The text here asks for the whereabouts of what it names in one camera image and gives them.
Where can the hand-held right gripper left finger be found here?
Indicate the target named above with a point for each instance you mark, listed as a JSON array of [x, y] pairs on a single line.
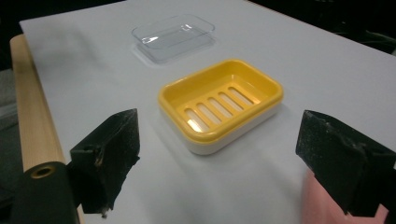
[[106, 155]]

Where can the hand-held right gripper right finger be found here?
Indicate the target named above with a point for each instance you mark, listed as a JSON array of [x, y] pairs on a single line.
[[336, 155]]

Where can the pink soap bar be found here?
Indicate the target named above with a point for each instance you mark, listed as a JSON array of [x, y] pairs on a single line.
[[320, 205]]

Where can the black tube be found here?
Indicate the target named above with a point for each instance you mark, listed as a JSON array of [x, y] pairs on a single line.
[[43, 199]]

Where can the wooden rod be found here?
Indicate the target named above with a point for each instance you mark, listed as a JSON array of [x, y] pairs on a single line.
[[32, 109]]

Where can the yellow and white soap dish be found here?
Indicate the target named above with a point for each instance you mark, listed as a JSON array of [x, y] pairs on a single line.
[[218, 105]]

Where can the clear plastic soap dish lid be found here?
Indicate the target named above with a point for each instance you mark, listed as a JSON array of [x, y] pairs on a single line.
[[174, 39]]

